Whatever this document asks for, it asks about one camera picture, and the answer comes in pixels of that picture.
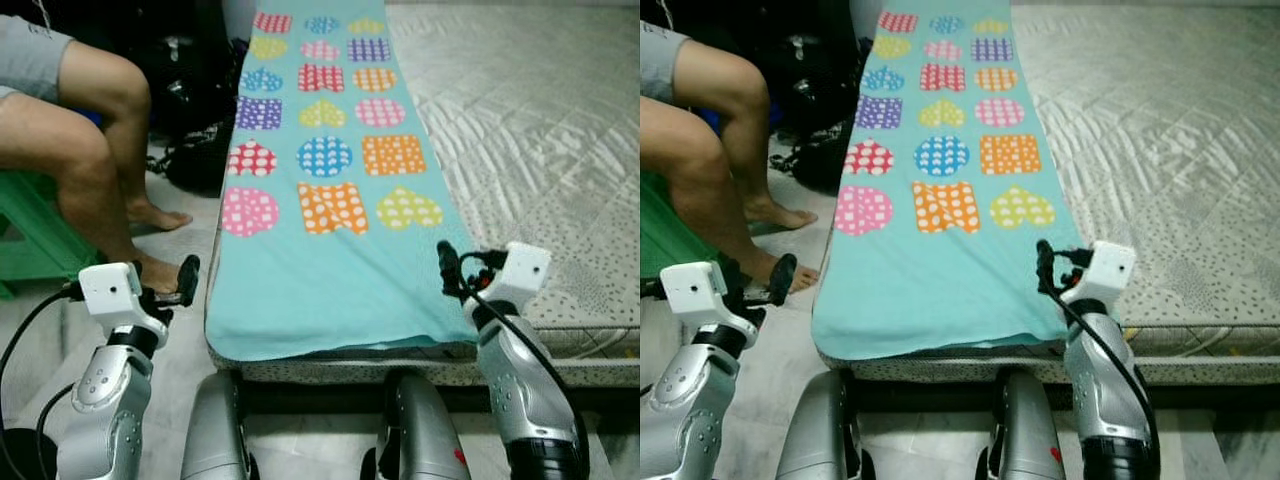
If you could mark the green plastic stool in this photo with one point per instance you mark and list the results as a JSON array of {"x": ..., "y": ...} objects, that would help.
[
  {"x": 665, "y": 240},
  {"x": 30, "y": 250}
]

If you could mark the person's bare right leg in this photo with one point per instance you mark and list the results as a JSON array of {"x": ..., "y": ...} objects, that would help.
[
  {"x": 700, "y": 180},
  {"x": 70, "y": 170}
]

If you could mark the teal blanket with colourful shapes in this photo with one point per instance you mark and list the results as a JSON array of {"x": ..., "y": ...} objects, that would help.
[
  {"x": 330, "y": 280},
  {"x": 940, "y": 290}
]

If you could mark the silver left robot leg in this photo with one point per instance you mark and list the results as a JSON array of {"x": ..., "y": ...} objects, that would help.
[
  {"x": 815, "y": 430},
  {"x": 215, "y": 430}
]

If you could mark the silver robot leg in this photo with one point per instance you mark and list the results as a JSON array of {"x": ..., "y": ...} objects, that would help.
[
  {"x": 425, "y": 430},
  {"x": 1030, "y": 430},
  {"x": 215, "y": 430},
  {"x": 815, "y": 430}
]

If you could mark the silver right robot leg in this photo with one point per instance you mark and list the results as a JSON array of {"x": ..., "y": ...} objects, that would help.
[
  {"x": 425, "y": 430},
  {"x": 1030, "y": 430}
]

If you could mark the white quilted mattress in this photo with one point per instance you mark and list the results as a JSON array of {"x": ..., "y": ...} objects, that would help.
[
  {"x": 530, "y": 120},
  {"x": 1150, "y": 120}
]

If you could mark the black bag pile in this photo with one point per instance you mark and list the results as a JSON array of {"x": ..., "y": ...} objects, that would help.
[
  {"x": 190, "y": 100},
  {"x": 815, "y": 100}
]

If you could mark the person's grey shorts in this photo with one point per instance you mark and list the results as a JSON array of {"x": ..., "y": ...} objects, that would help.
[
  {"x": 30, "y": 55},
  {"x": 660, "y": 60}
]

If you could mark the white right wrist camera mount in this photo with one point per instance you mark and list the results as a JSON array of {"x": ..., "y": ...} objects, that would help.
[
  {"x": 1105, "y": 268},
  {"x": 520, "y": 270}
]

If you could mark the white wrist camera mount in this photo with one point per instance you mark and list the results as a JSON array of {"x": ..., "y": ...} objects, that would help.
[
  {"x": 110, "y": 290},
  {"x": 520, "y": 270},
  {"x": 1105, "y": 268},
  {"x": 692, "y": 290}
]

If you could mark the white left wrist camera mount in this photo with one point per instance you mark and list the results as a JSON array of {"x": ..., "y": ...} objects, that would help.
[
  {"x": 692, "y": 290},
  {"x": 110, "y": 290}
]

